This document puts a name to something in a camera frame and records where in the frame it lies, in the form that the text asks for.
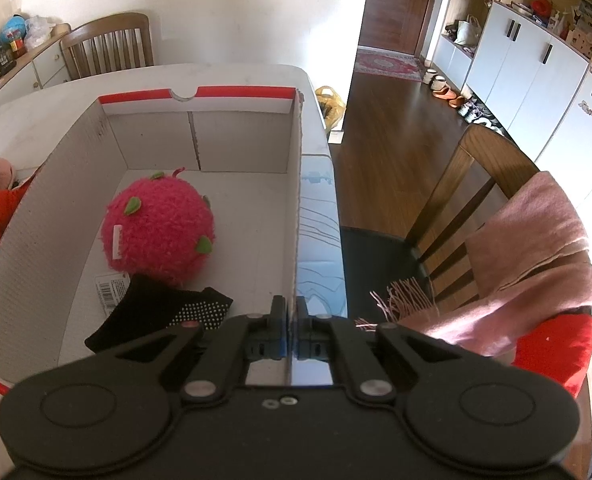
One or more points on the white and red cardboard box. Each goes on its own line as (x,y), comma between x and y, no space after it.
(246,140)

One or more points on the white barcode tag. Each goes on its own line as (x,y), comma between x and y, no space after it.
(110,290)

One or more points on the black grip sock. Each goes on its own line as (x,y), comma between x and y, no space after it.
(141,310)

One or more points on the black seat cushion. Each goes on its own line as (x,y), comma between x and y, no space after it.
(375,270)

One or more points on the white storage cabinet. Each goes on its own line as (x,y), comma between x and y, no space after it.
(520,70)

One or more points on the dark wooden dining chair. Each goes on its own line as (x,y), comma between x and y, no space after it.
(475,145)

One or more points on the blue globe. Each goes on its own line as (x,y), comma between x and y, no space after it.
(13,26)

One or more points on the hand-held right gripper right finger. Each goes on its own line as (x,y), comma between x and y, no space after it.
(301,347)

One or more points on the beige canvas bag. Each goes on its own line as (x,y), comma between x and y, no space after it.
(468,32)

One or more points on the pink fringed scarf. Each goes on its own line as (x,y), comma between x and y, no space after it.
(535,240)

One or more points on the red cushion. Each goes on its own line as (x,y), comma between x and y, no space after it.
(560,350)

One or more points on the yellow plastic bag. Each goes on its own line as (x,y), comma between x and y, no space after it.
(331,105)

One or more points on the red shelf ornament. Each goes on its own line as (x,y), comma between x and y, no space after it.
(542,6)

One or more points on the white door with magnets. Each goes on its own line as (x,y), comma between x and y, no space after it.
(585,135)

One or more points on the red patterned rug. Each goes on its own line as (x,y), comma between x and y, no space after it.
(385,62)

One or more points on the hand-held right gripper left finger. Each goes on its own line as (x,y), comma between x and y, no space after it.
(280,347)

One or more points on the white wooden-top sideboard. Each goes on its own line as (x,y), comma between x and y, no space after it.
(46,65)

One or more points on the red-lidded jar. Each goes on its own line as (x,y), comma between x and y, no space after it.
(17,46)

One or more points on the wooden slat-back chair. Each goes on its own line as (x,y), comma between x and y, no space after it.
(106,25)

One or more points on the row of shoes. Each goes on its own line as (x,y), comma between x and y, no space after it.
(445,92)

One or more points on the pink plush ball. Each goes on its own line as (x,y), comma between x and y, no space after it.
(161,230)

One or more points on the clear plastic bag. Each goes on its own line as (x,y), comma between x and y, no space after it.
(40,32)

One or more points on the dark wooden door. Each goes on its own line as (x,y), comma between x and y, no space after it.
(390,5)

